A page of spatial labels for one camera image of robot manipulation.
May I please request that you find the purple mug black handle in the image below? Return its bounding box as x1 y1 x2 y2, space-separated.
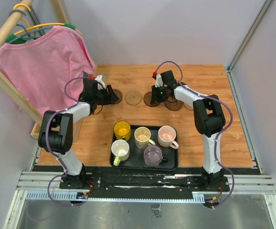
143 146 168 167

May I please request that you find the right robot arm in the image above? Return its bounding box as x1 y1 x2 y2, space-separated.
151 71 225 191

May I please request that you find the white mug yellow handle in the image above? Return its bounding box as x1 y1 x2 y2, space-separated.
111 139 130 166

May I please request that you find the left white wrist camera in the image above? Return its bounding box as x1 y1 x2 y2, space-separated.
94 74 106 90

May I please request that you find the cream mug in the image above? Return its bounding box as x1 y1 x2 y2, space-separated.
134 126 156 149

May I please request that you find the brown coaster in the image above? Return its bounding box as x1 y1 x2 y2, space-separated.
110 89 123 104
143 92 160 107
164 100 183 111

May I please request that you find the pink t-shirt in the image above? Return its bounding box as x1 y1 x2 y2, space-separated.
0 26 95 116

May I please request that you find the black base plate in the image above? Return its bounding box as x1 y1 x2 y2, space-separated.
60 167 231 200

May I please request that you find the wooden clothes rack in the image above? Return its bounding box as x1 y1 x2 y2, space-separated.
0 0 98 142

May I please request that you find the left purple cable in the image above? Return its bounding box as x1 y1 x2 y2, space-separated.
46 75 96 207

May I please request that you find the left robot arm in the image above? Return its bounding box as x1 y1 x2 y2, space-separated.
38 75 119 189

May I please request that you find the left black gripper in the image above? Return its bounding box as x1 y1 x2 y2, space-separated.
94 84 119 106

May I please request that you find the black serving tray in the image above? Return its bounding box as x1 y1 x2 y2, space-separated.
110 125 178 171

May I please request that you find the purple cable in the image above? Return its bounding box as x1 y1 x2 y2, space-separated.
46 75 96 207
154 60 235 210

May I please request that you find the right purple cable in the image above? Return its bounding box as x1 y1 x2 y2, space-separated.
154 60 235 210

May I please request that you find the yellow green hanger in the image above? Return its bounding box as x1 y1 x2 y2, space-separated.
14 0 82 35

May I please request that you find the aluminium corner post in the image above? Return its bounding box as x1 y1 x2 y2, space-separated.
229 0 276 70

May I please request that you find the pink mug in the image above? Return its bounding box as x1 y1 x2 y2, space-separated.
158 125 179 149

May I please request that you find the grey hanger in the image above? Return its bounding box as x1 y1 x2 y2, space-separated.
5 3 53 44

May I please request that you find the aluminium rail frame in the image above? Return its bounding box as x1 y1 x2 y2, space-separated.
4 171 276 229

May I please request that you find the woven rattan coaster back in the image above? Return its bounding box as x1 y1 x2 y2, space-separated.
125 91 143 105

